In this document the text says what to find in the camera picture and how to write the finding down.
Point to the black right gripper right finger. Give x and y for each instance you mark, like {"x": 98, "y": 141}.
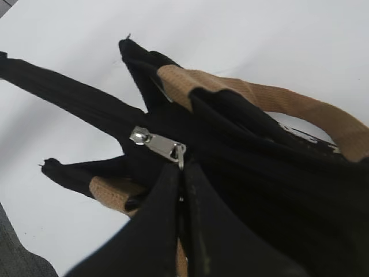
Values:
{"x": 221, "y": 245}

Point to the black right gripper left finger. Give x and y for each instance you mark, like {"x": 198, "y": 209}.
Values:
{"x": 146, "y": 245}

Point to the silver zipper pull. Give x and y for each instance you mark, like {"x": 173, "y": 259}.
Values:
{"x": 170, "y": 149}

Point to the black bag with tan handles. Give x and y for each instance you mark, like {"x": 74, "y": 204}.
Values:
{"x": 292, "y": 168}

